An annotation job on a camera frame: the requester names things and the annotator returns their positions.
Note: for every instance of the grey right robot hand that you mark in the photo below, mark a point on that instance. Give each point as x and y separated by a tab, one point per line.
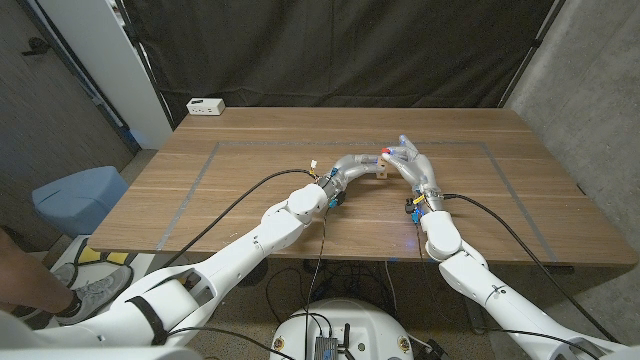
419	170

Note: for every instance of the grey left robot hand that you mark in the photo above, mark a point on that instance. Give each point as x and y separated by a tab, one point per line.
350	166

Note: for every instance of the wooden block with holes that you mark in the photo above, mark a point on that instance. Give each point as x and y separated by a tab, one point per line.
382	173

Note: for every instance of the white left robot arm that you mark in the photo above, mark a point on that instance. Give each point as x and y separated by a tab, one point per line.
260	242

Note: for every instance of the grey tape outline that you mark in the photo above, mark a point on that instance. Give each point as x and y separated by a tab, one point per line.
275	143

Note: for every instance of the black backdrop curtain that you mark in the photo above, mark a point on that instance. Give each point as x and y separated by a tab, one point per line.
325	50

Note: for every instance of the round black floor fan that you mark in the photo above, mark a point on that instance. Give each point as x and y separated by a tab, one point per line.
256	274

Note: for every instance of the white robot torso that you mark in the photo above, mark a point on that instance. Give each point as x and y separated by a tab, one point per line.
345	315

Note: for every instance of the white power strip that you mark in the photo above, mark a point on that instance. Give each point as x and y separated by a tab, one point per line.
205	106

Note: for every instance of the grey table leg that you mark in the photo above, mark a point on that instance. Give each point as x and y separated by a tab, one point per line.
474	320

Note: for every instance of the black backdrop stand pole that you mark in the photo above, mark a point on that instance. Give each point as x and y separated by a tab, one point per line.
536	42
150	75

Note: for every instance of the black antenna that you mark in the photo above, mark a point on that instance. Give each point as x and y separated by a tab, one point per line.
346	340

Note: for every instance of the grey electronics box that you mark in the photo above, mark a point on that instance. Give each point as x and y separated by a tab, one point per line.
326	347

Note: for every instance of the white cabinet panel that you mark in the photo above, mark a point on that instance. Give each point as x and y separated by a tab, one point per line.
110	65

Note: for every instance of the blue-grey plastic bin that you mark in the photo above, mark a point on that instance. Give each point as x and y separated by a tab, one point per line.
75	200

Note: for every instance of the grey sneaker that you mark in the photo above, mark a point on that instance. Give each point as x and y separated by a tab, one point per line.
100	292

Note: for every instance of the person's bare leg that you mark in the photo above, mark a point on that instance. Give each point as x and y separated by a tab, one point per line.
25	280

